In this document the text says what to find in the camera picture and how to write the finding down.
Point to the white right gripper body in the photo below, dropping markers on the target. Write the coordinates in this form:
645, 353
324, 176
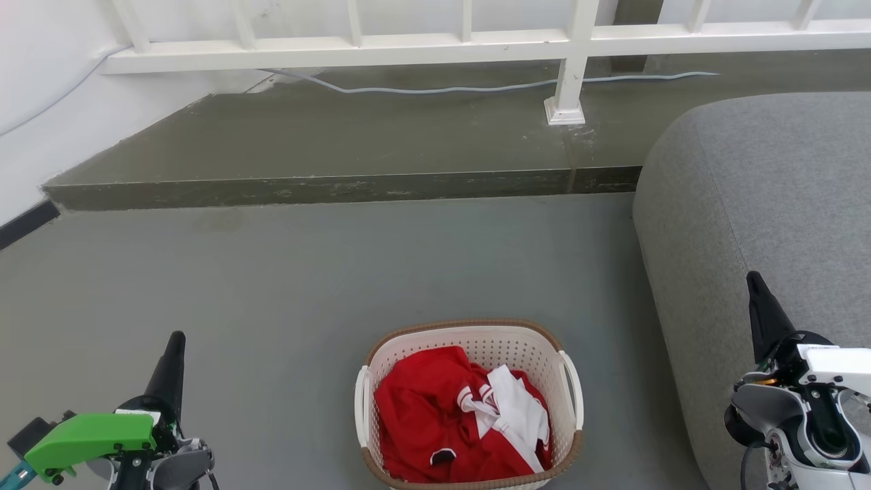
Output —
833, 365

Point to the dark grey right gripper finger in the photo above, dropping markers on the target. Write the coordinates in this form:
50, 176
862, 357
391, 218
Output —
765, 321

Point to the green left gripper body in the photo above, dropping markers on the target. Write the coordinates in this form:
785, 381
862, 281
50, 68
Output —
92, 439

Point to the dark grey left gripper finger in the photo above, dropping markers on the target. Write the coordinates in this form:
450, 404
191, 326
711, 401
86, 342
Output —
170, 374

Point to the white perforated plastic laundry basket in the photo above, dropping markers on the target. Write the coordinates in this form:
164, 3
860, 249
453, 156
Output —
490, 344

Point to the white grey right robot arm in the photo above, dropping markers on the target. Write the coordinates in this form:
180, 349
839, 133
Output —
796, 430

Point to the grey fabric sofa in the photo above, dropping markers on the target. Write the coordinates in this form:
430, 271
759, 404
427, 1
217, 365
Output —
782, 204

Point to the red jersey garment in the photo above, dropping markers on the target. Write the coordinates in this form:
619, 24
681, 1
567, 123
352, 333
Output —
415, 408

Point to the white garment with red stripes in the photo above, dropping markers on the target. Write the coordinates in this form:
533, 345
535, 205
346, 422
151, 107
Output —
520, 408

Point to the raised concrete step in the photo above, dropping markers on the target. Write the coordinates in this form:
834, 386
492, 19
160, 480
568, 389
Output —
340, 141

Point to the dark grey pillar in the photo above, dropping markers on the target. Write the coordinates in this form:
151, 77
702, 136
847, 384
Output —
635, 33

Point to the white metal railing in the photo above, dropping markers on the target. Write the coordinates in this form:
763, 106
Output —
340, 50

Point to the black camera box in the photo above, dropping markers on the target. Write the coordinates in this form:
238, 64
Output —
30, 432

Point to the black wall baseboard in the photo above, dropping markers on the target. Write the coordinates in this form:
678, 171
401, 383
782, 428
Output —
26, 223

